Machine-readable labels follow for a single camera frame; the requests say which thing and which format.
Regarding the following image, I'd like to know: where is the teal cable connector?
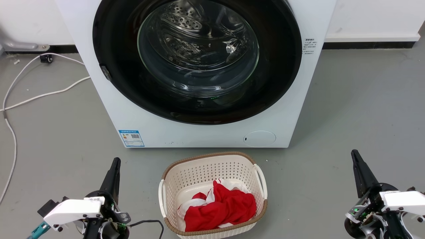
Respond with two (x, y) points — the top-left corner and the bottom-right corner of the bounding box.
(27, 222), (51, 239)

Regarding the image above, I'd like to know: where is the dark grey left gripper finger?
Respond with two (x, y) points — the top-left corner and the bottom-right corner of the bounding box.
(99, 157), (121, 204)

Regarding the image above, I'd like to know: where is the white front-load washing machine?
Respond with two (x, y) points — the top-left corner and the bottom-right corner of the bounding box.
(55, 0), (337, 148)

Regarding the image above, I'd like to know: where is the thin white cable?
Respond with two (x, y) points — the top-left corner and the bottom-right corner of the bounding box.
(2, 52), (85, 112)

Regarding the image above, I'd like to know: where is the cream plastic laundry basket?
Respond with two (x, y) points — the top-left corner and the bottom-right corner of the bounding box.
(158, 152), (268, 239)

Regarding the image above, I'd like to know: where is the steel washer drum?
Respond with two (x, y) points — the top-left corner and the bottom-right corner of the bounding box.
(138, 0), (260, 97)

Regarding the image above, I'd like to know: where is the round white filter cover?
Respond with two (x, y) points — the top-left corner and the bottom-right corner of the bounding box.
(243, 131), (277, 148)

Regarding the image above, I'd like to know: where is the thick white cable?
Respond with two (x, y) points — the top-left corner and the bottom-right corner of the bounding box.
(0, 76), (91, 203)

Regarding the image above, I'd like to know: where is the white garment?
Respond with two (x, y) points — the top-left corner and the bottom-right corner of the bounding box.
(177, 179), (250, 230)

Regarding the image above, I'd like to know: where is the red garment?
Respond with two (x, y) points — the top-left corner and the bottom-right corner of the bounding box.
(184, 180), (257, 232)

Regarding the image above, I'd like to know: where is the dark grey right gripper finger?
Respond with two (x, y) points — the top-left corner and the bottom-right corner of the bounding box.
(351, 149), (381, 199)

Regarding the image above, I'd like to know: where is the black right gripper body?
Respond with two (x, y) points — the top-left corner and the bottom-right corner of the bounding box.
(344, 183), (409, 239)

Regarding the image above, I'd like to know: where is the black text instruction label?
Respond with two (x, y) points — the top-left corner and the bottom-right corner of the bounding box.
(302, 38), (318, 55)

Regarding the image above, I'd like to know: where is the blue energy label sticker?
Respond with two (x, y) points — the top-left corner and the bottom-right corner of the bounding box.
(119, 130), (145, 147)

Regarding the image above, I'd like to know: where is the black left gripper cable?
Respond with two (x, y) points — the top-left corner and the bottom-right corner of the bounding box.
(128, 219), (165, 239)

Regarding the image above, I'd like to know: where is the black round washer door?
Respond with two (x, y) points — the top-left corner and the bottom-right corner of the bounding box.
(92, 0), (302, 125)

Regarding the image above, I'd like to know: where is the grey drain hose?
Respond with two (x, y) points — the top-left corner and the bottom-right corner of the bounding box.
(0, 32), (50, 52)

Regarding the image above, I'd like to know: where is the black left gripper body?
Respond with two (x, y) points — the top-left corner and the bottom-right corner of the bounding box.
(83, 191), (131, 239)

